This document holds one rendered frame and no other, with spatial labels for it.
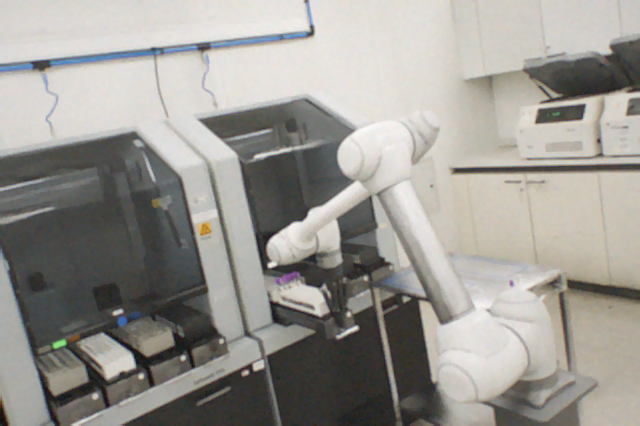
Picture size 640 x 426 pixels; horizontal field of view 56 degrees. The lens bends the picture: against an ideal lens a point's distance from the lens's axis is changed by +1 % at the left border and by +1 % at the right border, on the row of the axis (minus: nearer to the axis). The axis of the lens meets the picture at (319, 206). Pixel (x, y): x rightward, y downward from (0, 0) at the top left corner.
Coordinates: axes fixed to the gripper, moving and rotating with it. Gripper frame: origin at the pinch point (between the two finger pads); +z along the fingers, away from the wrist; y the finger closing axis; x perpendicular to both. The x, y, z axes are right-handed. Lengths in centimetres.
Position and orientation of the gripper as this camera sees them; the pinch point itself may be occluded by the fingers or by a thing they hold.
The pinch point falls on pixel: (340, 318)
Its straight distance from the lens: 221.4
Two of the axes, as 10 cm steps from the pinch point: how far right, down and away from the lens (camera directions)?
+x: 5.9, 0.3, -8.1
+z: 1.9, 9.7, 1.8
